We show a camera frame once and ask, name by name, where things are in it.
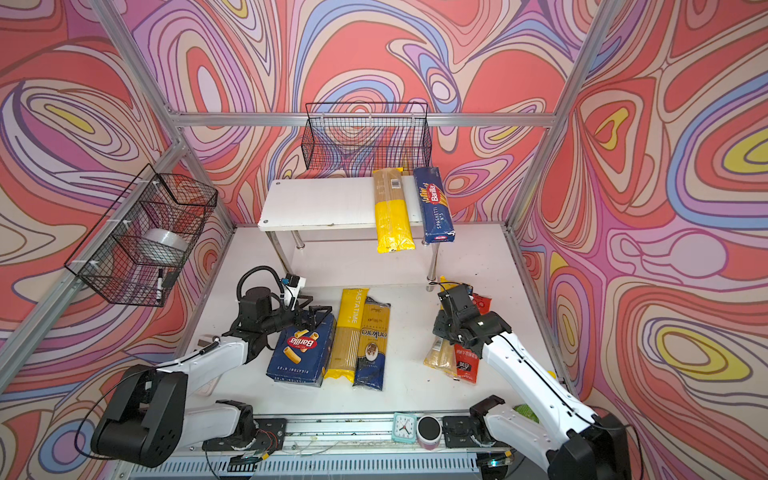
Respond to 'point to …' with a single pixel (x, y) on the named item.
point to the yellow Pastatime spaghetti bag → (342, 358)
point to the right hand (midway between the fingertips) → (447, 331)
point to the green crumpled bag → (526, 411)
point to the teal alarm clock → (404, 428)
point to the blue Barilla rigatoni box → (300, 353)
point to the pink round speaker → (429, 429)
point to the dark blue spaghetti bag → (372, 351)
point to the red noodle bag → (467, 360)
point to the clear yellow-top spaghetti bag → (441, 356)
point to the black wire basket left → (135, 251)
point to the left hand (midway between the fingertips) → (323, 303)
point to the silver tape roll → (170, 239)
